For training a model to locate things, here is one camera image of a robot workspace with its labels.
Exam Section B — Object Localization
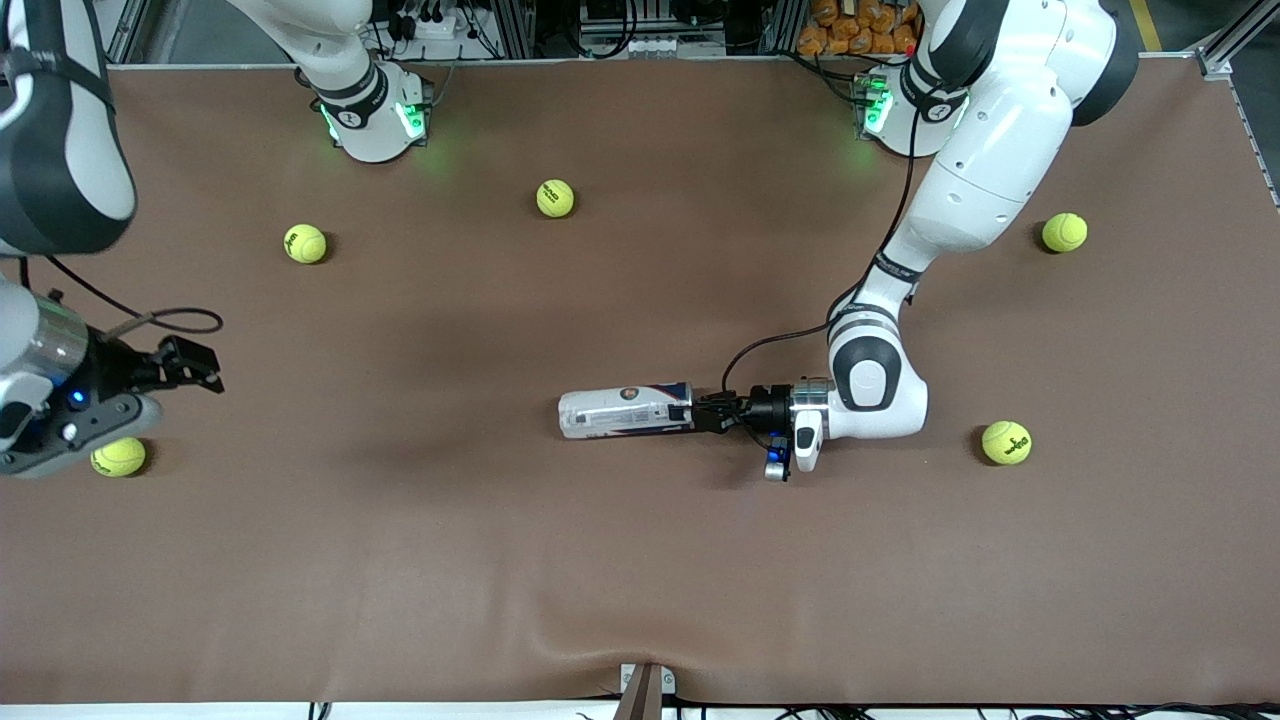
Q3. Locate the white and blue tennis can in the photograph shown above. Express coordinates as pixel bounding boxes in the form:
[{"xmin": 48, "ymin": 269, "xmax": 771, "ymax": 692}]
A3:
[{"xmin": 557, "ymin": 381, "xmax": 696, "ymax": 441}]

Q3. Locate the brown table cover mat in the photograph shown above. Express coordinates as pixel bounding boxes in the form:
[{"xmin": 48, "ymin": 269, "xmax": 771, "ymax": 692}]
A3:
[{"xmin": 0, "ymin": 55, "xmax": 1280, "ymax": 706}]

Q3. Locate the green-lit left base box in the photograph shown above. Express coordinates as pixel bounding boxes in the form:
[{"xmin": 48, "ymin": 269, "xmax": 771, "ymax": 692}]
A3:
[{"xmin": 852, "ymin": 72, "xmax": 894, "ymax": 139}]

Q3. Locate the green-lit base box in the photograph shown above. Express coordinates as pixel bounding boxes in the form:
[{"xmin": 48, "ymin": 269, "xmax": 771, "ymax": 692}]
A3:
[
  {"xmin": 852, "ymin": 72, "xmax": 894, "ymax": 139},
  {"xmin": 395, "ymin": 95, "xmax": 433, "ymax": 144}
]

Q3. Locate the green-lit right base box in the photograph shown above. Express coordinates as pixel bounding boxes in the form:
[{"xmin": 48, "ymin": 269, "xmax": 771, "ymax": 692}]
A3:
[{"xmin": 395, "ymin": 95, "xmax": 433, "ymax": 144}]

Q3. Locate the white power strip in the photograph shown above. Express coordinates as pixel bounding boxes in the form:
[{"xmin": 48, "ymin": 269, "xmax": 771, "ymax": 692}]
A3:
[{"xmin": 583, "ymin": 35, "xmax": 716, "ymax": 59}]

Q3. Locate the pile of orange balls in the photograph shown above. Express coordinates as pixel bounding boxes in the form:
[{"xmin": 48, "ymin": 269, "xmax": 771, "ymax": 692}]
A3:
[{"xmin": 797, "ymin": 0, "xmax": 921, "ymax": 58}]

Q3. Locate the black plugs and power strip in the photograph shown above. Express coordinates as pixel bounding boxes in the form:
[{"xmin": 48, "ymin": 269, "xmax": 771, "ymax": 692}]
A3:
[{"xmin": 385, "ymin": 0, "xmax": 481, "ymax": 46}]

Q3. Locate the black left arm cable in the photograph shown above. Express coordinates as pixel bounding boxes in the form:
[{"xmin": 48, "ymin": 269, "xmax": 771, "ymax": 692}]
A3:
[{"xmin": 721, "ymin": 135, "xmax": 921, "ymax": 401}]

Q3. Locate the wooden beam with metal bracket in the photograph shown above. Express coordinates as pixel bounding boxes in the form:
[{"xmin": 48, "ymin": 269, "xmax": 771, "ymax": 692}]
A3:
[{"xmin": 618, "ymin": 662, "xmax": 677, "ymax": 720}]

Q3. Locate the aluminium frame profile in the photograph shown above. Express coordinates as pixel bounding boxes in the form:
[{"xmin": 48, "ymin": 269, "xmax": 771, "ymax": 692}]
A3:
[
  {"xmin": 1195, "ymin": 0, "xmax": 1280, "ymax": 81},
  {"xmin": 490, "ymin": 0, "xmax": 541, "ymax": 59},
  {"xmin": 105, "ymin": 0, "xmax": 151, "ymax": 66},
  {"xmin": 765, "ymin": 0, "xmax": 806, "ymax": 56}
]

